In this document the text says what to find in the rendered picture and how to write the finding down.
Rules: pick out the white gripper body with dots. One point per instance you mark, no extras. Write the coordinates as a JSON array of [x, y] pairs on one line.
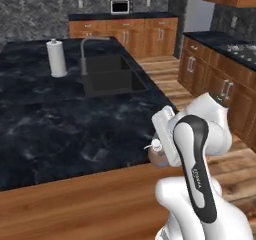
[[165, 134]]

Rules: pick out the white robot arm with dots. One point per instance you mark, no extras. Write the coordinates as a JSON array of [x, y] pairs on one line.
[[200, 140]]

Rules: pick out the brown soap dispenser white pump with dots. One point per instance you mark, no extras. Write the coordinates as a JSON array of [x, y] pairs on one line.
[[157, 156]]

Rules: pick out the black sink basin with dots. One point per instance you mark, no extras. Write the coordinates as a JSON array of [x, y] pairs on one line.
[[110, 75]]

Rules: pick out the grey sink tap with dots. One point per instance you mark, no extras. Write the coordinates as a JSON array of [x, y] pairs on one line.
[[84, 55]]

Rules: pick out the wooden base cupboards black worktop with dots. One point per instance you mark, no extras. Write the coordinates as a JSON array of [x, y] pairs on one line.
[[213, 74], [133, 34]]

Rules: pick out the black hob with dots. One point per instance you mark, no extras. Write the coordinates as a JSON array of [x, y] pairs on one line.
[[241, 50]]

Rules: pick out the wooden island cabinet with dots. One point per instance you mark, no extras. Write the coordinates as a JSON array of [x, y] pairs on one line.
[[76, 207]]

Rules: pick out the white paper towel roll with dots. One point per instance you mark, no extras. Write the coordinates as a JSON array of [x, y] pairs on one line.
[[56, 59]]

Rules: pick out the white wall outlet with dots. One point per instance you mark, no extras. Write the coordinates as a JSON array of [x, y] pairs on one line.
[[234, 21], [81, 3], [148, 2]]

